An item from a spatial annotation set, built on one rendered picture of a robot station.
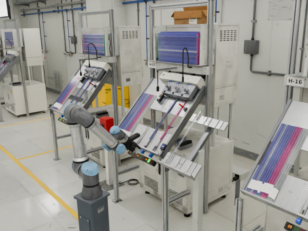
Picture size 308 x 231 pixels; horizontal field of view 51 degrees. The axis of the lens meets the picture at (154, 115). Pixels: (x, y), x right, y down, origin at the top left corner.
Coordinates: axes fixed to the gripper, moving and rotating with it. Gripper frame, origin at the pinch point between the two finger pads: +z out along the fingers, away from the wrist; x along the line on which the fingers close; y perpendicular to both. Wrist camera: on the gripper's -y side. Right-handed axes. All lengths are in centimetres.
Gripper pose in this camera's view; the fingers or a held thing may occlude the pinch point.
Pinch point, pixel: (140, 149)
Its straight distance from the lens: 270.2
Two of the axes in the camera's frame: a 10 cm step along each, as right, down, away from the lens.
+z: 5.4, 5.7, 6.2
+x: 6.4, 1.9, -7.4
